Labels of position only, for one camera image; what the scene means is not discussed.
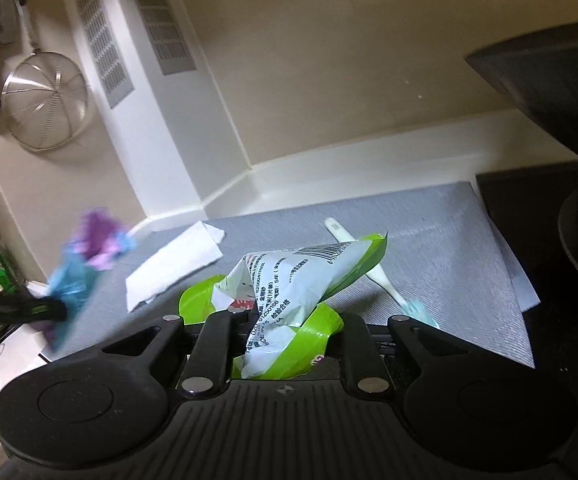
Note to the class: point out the wall vent grille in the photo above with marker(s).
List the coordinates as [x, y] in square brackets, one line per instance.
[165, 37]

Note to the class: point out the steel mesh strainer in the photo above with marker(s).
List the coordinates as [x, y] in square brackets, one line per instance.
[45, 98]

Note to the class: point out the blue pink wrapper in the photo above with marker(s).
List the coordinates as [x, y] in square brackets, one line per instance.
[98, 243]

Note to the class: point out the black gas stove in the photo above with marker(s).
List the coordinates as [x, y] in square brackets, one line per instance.
[524, 205]

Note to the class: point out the black range hood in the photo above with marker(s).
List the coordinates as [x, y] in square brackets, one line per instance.
[538, 74]

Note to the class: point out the white paper towel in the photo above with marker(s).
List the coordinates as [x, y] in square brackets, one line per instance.
[194, 249]

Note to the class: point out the grey counter mat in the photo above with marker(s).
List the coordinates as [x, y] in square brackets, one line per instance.
[428, 253]

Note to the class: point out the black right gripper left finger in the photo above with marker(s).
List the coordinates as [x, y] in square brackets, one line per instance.
[220, 340]

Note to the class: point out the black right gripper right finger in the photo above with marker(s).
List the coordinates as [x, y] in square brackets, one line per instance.
[352, 358]

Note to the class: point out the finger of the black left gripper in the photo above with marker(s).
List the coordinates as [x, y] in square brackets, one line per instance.
[18, 309]

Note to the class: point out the green white snack bag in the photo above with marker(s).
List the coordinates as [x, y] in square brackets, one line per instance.
[288, 290]

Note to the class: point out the grey vent grille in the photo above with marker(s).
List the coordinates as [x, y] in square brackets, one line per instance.
[109, 66]

